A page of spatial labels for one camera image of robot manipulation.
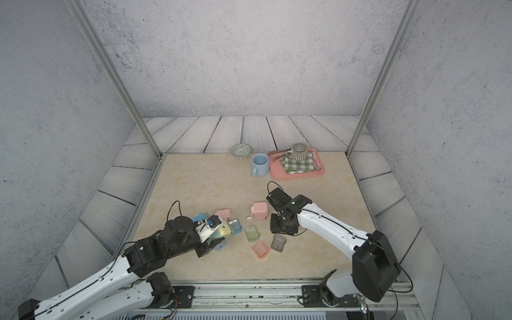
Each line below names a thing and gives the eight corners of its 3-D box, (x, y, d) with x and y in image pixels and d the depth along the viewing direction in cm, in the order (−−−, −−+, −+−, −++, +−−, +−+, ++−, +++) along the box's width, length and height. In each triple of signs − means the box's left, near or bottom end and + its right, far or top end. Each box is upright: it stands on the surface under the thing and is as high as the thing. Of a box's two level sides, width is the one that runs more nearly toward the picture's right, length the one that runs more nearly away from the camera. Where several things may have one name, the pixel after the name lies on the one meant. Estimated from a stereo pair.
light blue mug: (251, 178, 110) (251, 170, 104) (252, 162, 118) (252, 153, 113) (269, 178, 110) (269, 170, 104) (268, 161, 118) (269, 153, 112)
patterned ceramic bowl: (230, 154, 123) (229, 148, 119) (240, 146, 128) (240, 140, 124) (242, 162, 119) (241, 156, 115) (252, 153, 124) (252, 147, 120)
